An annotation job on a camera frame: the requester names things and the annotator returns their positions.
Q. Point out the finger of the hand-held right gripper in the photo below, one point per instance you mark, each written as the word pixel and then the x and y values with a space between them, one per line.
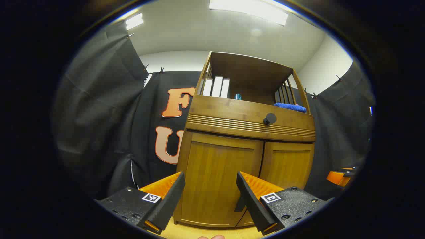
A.
pixel 338 178

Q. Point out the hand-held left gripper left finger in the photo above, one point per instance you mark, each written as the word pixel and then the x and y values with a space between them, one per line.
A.
pixel 169 202

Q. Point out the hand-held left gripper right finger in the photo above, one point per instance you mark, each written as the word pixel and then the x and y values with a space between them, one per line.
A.
pixel 254 202

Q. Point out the wooden cabinet door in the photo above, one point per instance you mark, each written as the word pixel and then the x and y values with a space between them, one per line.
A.
pixel 219 172
pixel 285 166

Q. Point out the wooden double-door shoe cabinet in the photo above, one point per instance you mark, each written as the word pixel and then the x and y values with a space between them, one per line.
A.
pixel 252 74

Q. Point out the black round drawer knob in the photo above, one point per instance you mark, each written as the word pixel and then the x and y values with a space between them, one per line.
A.
pixel 270 119

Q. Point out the blue folded cloth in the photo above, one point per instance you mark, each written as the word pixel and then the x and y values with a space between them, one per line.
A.
pixel 290 107

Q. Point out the ribbed wooden drawer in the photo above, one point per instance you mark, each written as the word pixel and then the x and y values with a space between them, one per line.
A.
pixel 225 113

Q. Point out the white binder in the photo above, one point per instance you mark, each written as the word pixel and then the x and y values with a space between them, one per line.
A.
pixel 207 87
pixel 225 88
pixel 217 87

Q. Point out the small ceiling light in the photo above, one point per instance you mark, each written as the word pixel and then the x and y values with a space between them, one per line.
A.
pixel 134 21

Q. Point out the long ceiling light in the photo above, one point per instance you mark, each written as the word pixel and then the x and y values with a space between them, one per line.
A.
pixel 249 10

